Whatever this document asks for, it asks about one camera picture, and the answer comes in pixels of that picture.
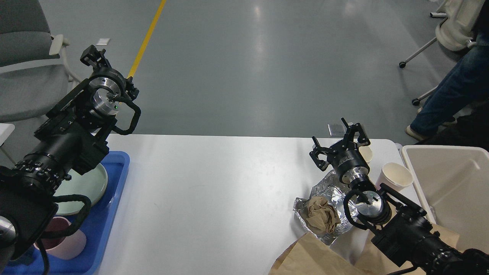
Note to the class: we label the crumpled aluminium foil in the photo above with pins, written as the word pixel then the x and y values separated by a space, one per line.
pixel 334 192

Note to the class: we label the pink mug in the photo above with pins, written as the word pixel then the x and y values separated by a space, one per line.
pixel 67 247

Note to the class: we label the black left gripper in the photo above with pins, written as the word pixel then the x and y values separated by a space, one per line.
pixel 107 79

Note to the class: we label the white paper cup behind gripper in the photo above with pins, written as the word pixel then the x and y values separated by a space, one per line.
pixel 366 152

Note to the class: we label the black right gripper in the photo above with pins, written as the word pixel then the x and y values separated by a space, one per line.
pixel 345 158

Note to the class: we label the grey floor plate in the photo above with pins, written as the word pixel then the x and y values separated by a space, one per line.
pixel 340 130

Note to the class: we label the person in grey sweater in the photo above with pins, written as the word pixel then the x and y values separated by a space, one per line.
pixel 465 83

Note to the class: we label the blue plastic tray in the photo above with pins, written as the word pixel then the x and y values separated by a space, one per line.
pixel 98 225

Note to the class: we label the beige plastic bin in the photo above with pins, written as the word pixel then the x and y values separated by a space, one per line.
pixel 452 184

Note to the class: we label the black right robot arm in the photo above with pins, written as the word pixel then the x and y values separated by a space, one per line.
pixel 401 231

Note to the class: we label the crumpled brown paper ball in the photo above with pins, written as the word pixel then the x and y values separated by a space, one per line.
pixel 322 217

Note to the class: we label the white side table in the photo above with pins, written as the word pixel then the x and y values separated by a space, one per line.
pixel 6 130

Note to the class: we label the grey office chair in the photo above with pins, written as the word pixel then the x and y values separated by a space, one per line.
pixel 34 68

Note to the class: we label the brown paper bag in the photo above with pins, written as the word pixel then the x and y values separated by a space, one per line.
pixel 351 254

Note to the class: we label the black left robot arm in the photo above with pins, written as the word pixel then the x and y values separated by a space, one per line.
pixel 74 137

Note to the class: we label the green plate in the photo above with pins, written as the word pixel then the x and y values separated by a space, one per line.
pixel 91 184

